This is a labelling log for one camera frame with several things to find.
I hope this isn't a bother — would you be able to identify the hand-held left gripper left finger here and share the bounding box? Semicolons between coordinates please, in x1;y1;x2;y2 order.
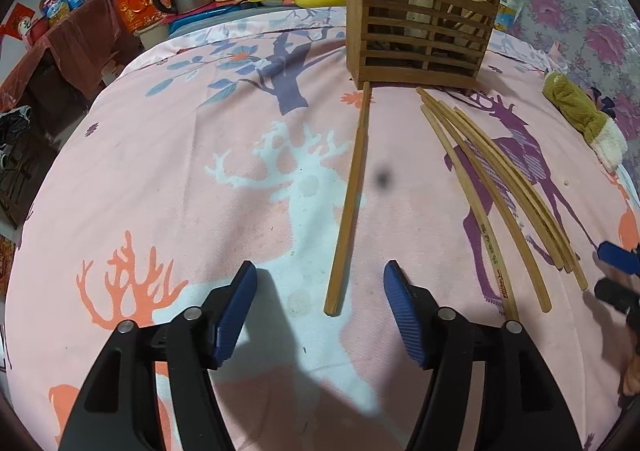
59;260;259;451

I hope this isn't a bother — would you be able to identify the pile of dark clothes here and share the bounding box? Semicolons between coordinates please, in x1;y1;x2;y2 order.
0;106;33;166

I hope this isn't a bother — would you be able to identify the dark purple cloth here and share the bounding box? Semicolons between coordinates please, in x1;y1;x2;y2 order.
590;88;619;112

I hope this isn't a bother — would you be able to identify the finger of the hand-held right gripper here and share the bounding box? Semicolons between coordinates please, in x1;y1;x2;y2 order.
594;278;640;319
597;241;640;278

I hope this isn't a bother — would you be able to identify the person's right hand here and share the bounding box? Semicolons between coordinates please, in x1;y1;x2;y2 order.
619;326;640;397

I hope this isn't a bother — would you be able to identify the wooden chopstick with print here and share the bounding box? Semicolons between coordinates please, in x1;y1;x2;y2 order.
421;105;521;322

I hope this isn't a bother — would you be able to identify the red gift box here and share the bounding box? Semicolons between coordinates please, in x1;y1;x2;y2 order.
116;0;169;33

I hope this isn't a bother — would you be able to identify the large yellow oil jug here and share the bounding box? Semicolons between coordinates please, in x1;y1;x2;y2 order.
40;0;69;24

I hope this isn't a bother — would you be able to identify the olive plush slipper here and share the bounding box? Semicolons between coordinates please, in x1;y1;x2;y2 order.
542;71;629;174

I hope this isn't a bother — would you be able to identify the wooden slatted chopstick holder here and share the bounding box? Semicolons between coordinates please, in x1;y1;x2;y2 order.
346;0;501;90

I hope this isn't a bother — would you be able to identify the blue board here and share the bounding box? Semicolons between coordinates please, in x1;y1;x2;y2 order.
165;1;261;26

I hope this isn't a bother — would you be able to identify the wooden chair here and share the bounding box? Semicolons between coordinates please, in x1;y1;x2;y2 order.
0;131;61;227

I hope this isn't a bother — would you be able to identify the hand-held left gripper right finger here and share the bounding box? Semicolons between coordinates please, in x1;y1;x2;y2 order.
383;260;584;451

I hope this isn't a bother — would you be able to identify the floral plastic sheet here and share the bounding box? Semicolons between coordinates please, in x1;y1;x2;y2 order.
515;0;640;172

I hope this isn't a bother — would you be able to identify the red diamond paper decoration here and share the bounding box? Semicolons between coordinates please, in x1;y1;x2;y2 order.
0;3;36;40

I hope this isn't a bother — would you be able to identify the white plastic bin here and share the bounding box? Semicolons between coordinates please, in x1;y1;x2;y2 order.
134;23;171;50

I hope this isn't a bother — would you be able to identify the table with red cloth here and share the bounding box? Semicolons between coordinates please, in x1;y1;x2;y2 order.
0;0;146;112

